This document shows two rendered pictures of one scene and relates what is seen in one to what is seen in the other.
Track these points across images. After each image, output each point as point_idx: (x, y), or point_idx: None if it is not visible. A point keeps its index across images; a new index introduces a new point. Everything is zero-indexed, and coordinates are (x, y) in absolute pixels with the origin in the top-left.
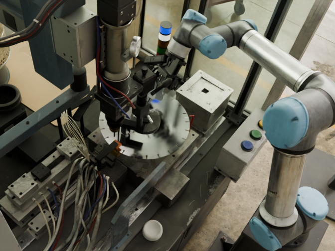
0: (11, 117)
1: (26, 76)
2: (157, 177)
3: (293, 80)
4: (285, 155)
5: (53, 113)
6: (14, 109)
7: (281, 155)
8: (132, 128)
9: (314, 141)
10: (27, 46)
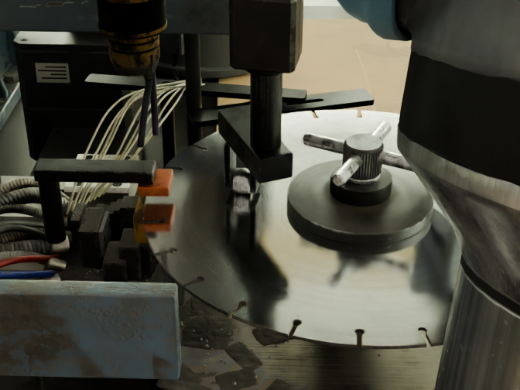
0: (71, 42)
1: (299, 85)
2: (111, 344)
3: None
4: (469, 255)
5: (91, 3)
6: (100, 35)
7: (458, 270)
8: (238, 149)
9: None
10: (382, 46)
